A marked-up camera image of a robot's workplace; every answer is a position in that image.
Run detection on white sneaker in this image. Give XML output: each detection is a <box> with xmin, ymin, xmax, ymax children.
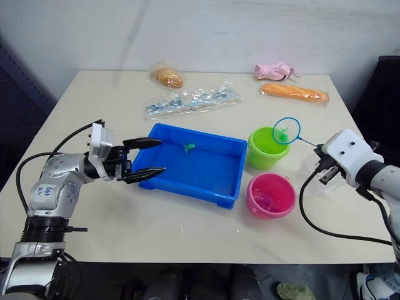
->
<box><xmin>356</xmin><ymin>271</ymin><xmax>400</xmax><ymax>300</ymax></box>

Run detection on round bread in bag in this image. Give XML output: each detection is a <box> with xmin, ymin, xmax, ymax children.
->
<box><xmin>149</xmin><ymin>60</ymin><xmax>188</xmax><ymax>91</ymax></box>

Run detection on green plastic bucket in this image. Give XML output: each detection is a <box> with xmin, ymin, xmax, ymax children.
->
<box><xmin>247</xmin><ymin>126</ymin><xmax>291</xmax><ymax>171</ymax></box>

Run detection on olive green shoe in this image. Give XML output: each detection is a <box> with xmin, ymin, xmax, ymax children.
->
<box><xmin>277</xmin><ymin>282</ymin><xmax>317</xmax><ymax>300</ymax></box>

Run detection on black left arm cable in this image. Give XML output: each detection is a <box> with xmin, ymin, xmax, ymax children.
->
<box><xmin>15</xmin><ymin>119</ymin><xmax>106</xmax><ymax>217</ymax></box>

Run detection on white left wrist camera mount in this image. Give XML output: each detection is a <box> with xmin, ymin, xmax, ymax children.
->
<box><xmin>87</xmin><ymin>122</ymin><xmax>115</xmax><ymax>161</ymax></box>

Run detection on pink plastic bucket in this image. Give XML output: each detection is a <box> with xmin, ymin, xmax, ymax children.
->
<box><xmin>246</xmin><ymin>172</ymin><xmax>297</xmax><ymax>221</ymax></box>

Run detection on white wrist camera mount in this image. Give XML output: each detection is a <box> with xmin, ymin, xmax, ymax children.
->
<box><xmin>321</xmin><ymin>128</ymin><xmax>385</xmax><ymax>189</ymax></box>
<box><xmin>87</xmin><ymin>122</ymin><xmax>115</xmax><ymax>161</ymax></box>

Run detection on long bread in bag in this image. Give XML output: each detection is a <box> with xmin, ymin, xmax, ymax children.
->
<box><xmin>259</xmin><ymin>81</ymin><xmax>331</xmax><ymax>106</ymax></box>

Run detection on pink toy fish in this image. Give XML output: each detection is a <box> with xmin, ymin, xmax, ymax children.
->
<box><xmin>253</xmin><ymin>192</ymin><xmax>276</xmax><ymax>213</ymax></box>

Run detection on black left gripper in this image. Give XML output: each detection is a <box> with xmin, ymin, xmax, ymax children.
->
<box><xmin>101</xmin><ymin>137</ymin><xmax>167</xmax><ymax>186</ymax></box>

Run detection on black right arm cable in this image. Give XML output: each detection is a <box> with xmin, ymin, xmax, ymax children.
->
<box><xmin>299</xmin><ymin>167</ymin><xmax>393</xmax><ymax>246</ymax></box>

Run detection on blue-rimmed fishing net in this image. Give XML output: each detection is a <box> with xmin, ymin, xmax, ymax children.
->
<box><xmin>272</xmin><ymin>116</ymin><xmax>326</xmax><ymax>151</ymax></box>

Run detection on black chair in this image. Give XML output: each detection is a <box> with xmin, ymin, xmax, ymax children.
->
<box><xmin>352</xmin><ymin>55</ymin><xmax>400</xmax><ymax>145</ymax></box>

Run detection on clear bags of metal hardware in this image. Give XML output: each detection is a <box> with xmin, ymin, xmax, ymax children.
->
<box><xmin>144</xmin><ymin>79</ymin><xmax>245</xmax><ymax>122</ymax></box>

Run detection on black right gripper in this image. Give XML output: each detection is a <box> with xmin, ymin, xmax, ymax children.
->
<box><xmin>313</xmin><ymin>144</ymin><xmax>346</xmax><ymax>186</ymax></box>

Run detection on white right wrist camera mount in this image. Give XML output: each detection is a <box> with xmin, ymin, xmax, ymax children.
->
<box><xmin>321</xmin><ymin>128</ymin><xmax>385</xmax><ymax>189</ymax></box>

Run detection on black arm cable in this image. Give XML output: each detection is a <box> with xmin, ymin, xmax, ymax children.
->
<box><xmin>299</xmin><ymin>167</ymin><xmax>393</xmax><ymax>246</ymax></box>
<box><xmin>15</xmin><ymin>119</ymin><xmax>106</xmax><ymax>217</ymax></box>

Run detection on blue plastic tub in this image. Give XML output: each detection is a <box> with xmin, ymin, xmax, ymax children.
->
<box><xmin>131</xmin><ymin>122</ymin><xmax>249</xmax><ymax>211</ymax></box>

